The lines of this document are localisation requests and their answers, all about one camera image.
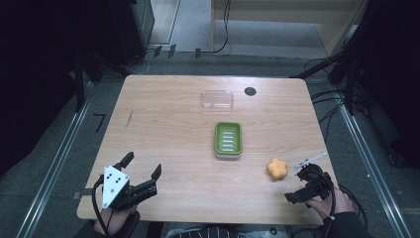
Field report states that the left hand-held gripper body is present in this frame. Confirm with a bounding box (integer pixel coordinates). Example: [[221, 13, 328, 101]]
[[100, 164, 158, 212]]

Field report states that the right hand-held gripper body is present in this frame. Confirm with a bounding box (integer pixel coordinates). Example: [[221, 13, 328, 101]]
[[293, 151, 335, 202]]

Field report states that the person's right hand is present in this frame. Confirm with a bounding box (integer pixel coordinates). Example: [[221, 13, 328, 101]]
[[304, 187, 355, 220]]

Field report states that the person's left hand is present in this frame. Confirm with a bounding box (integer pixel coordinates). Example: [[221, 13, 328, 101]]
[[93, 204, 141, 238]]

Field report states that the grey tape strip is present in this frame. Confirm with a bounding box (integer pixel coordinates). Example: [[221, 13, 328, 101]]
[[72, 187, 95, 200]]

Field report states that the person's striped clothing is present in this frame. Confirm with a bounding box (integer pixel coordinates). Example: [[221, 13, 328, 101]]
[[164, 222, 291, 238]]

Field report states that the green soap dish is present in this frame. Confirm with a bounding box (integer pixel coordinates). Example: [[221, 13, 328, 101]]
[[213, 121, 244, 159]]

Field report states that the clear plastic container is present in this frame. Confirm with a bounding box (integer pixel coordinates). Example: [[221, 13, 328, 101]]
[[200, 89, 235, 112]]

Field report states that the black metal stand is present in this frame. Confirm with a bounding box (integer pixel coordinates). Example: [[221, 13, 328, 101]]
[[290, 49, 360, 117]]

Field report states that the black cabinet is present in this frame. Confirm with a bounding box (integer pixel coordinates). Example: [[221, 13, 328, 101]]
[[108, 0, 156, 65]]

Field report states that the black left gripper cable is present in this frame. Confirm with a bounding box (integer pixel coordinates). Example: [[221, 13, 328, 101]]
[[91, 175, 112, 238]]

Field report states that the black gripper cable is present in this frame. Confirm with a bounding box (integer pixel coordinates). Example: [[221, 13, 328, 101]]
[[325, 172, 369, 238], [91, 175, 112, 238]]

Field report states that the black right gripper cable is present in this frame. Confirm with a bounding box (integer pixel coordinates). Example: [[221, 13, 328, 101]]
[[325, 172, 369, 238]]

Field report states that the metal floor rail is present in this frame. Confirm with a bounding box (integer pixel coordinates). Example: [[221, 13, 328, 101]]
[[14, 82, 95, 238], [338, 103, 415, 238]]

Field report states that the bundle of black cables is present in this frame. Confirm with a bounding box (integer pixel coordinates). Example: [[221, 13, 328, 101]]
[[309, 88, 352, 142]]

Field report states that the white cable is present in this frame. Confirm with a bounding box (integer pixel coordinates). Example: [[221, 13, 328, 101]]
[[130, 49, 157, 75]]

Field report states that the light wooden furniture frame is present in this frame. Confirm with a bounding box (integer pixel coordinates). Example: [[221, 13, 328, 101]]
[[211, 0, 369, 56]]

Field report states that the black hanging cable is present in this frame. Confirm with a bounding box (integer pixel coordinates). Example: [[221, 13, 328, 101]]
[[199, 0, 232, 55]]

